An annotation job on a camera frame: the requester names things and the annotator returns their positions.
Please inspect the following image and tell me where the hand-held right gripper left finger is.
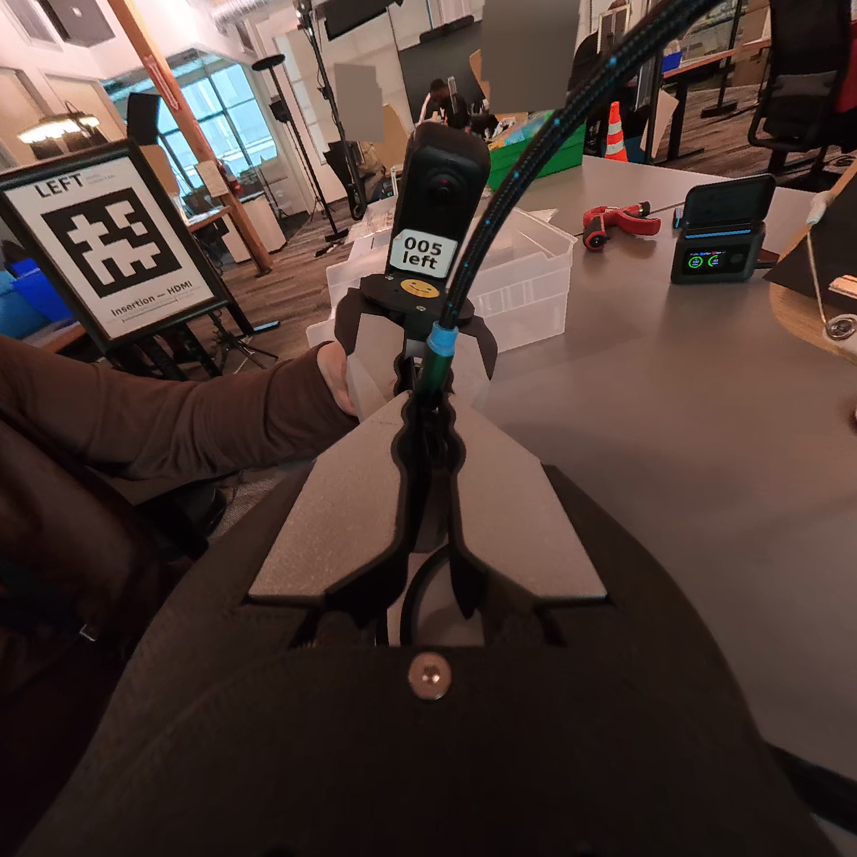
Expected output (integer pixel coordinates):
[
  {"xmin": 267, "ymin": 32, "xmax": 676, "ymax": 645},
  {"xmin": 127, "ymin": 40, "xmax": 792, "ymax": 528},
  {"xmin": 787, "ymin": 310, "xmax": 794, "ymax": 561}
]
[{"xmin": 248, "ymin": 391, "xmax": 415, "ymax": 624}]

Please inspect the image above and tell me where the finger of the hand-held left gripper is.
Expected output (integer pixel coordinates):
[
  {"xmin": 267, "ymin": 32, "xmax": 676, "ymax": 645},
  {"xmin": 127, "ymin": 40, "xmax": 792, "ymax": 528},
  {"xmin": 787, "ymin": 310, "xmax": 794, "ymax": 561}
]
[
  {"xmin": 452, "ymin": 329, "xmax": 496, "ymax": 409},
  {"xmin": 345, "ymin": 311, "xmax": 404, "ymax": 424}
]

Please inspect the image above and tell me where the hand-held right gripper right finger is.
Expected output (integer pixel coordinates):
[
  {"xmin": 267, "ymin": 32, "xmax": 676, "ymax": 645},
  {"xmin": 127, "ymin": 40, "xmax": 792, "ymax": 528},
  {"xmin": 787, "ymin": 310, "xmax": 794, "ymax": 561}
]
[{"xmin": 445, "ymin": 394, "xmax": 609, "ymax": 620}]

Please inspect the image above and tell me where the clear plastic bin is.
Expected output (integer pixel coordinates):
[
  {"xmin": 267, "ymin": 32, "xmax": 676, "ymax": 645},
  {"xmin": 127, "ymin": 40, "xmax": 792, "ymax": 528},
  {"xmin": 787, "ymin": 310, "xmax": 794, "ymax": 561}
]
[{"xmin": 307, "ymin": 194, "xmax": 578, "ymax": 411}]

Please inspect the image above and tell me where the black braided hdmi cable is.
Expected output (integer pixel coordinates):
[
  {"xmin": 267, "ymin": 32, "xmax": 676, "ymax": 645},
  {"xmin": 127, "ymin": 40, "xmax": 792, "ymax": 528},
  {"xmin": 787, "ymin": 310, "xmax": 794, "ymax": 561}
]
[{"xmin": 408, "ymin": 0, "xmax": 724, "ymax": 429}]

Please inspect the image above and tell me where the person's left forearm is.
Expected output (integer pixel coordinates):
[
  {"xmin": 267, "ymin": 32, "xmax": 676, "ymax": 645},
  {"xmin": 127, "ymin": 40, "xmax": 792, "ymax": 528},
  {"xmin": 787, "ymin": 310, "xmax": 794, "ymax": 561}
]
[{"xmin": 0, "ymin": 335, "xmax": 350, "ymax": 484}]

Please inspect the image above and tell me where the person's left hand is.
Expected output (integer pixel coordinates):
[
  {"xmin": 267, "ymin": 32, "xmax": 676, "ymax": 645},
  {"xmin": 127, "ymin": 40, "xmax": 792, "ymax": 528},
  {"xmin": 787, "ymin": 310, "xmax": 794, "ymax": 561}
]
[{"xmin": 316, "ymin": 340, "xmax": 360, "ymax": 421}]

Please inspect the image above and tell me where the red clamp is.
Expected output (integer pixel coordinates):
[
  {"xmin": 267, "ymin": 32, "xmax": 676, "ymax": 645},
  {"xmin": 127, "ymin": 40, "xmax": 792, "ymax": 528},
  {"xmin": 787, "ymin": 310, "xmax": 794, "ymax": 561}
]
[{"xmin": 581, "ymin": 201, "xmax": 662, "ymax": 253}]

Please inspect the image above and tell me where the green plastic bin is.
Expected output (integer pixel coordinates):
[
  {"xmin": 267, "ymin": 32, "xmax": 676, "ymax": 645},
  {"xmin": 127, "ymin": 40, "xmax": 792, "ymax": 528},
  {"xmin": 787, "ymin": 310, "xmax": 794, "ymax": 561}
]
[{"xmin": 485, "ymin": 119, "xmax": 587, "ymax": 193}]

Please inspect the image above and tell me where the orange traffic cone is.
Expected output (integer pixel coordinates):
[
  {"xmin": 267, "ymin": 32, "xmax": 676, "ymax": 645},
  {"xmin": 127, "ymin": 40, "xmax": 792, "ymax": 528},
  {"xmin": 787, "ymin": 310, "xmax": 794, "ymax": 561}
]
[{"xmin": 603, "ymin": 100, "xmax": 630, "ymax": 163}]

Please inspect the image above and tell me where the framed marker sign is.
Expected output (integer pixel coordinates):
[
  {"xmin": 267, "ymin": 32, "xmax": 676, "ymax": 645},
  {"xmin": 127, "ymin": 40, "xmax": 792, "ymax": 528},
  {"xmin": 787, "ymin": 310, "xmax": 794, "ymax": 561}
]
[{"xmin": 0, "ymin": 137, "xmax": 232, "ymax": 349}]

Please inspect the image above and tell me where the black charging case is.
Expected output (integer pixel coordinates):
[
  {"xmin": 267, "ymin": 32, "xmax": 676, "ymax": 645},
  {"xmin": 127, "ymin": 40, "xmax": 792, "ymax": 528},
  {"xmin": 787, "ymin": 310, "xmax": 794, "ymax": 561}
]
[{"xmin": 671, "ymin": 173, "xmax": 779, "ymax": 285}]

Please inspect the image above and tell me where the black office chair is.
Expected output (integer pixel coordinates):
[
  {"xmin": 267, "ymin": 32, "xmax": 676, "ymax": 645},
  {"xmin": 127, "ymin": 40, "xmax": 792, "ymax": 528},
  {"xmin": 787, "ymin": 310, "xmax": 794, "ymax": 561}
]
[{"xmin": 746, "ymin": 0, "xmax": 857, "ymax": 176}]

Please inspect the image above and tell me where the black usb power cable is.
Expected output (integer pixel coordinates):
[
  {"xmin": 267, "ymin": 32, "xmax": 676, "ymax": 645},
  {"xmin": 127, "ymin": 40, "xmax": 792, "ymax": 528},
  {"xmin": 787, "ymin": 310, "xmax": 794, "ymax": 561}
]
[{"xmin": 385, "ymin": 544, "xmax": 459, "ymax": 647}]

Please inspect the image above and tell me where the wooden support post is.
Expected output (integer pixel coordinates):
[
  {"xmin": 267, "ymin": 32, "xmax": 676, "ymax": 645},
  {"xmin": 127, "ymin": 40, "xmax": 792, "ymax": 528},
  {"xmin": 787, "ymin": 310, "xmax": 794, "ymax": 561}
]
[{"xmin": 107, "ymin": 0, "xmax": 274, "ymax": 277}]

